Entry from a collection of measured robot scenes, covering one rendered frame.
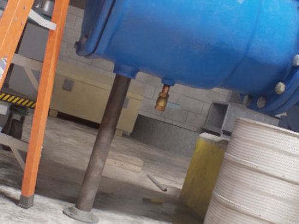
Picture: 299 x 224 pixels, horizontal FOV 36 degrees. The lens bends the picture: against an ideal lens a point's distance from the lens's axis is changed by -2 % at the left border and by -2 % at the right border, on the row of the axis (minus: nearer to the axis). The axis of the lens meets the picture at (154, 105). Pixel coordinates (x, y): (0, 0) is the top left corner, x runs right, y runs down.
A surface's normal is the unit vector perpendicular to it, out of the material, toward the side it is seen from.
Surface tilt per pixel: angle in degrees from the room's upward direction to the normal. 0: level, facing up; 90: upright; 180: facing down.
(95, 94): 90
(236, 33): 102
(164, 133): 90
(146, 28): 122
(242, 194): 90
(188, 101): 90
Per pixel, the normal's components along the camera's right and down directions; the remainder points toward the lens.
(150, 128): -0.63, -0.20
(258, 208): -0.34, -0.11
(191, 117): 0.26, 0.07
